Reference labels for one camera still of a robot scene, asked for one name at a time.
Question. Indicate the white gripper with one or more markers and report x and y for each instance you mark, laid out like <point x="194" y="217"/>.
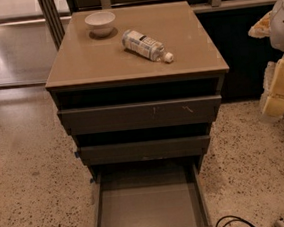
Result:
<point x="282" y="27"/>

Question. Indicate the blue labelled plastic bottle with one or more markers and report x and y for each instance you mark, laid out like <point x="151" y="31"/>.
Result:
<point x="146" y="47"/>

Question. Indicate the brown drawer cabinet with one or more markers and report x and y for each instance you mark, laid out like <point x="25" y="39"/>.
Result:
<point x="96" y="72"/>

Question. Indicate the open bottom drawer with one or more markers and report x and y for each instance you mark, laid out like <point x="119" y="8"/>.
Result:
<point x="168" y="196"/>

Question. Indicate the top drawer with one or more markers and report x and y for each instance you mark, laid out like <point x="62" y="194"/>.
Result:
<point x="139" y="116"/>

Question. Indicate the white ceramic bowl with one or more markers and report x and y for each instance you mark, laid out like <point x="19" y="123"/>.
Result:
<point x="100" y="23"/>

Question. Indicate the metal frame post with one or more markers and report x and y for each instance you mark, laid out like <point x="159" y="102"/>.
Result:
<point x="53" y="21"/>

